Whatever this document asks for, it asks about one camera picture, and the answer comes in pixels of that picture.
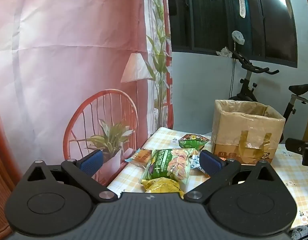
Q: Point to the dark green snack packet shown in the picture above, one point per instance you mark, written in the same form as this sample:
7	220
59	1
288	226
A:
192	142

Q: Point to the large green snack packet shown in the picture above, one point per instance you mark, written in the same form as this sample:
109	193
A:
166	163

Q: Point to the yellow snack packet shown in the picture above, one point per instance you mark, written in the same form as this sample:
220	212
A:
161	186

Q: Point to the grey fuzzy cloth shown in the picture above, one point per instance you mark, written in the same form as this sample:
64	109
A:
302	233

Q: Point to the pink printed backdrop cloth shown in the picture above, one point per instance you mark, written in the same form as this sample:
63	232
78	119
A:
56	55

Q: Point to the brown orange small packet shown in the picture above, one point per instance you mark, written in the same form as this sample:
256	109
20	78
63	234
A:
140	158

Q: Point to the dark window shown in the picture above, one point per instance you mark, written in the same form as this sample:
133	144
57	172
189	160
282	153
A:
206	17

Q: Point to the black exercise bike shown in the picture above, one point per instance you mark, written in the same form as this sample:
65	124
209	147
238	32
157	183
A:
246	87

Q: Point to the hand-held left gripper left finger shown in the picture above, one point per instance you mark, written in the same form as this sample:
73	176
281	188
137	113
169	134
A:
92	162

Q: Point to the hanging white strip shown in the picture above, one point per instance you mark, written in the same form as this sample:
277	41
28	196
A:
241	2

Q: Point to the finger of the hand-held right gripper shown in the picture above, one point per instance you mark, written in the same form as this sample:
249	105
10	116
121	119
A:
294	145

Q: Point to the cardboard box with plastic liner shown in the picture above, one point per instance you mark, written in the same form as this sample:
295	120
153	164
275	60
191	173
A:
244	130

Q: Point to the orange white snack packet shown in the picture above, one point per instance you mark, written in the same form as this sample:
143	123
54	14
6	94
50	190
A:
194	163

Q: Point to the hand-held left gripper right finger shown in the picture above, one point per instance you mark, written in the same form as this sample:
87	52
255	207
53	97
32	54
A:
209	163

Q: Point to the crumpled white tissue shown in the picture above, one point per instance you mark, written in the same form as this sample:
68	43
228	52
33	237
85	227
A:
224	52

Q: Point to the white plastic bag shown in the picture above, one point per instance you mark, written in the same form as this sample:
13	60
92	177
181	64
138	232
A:
238	37

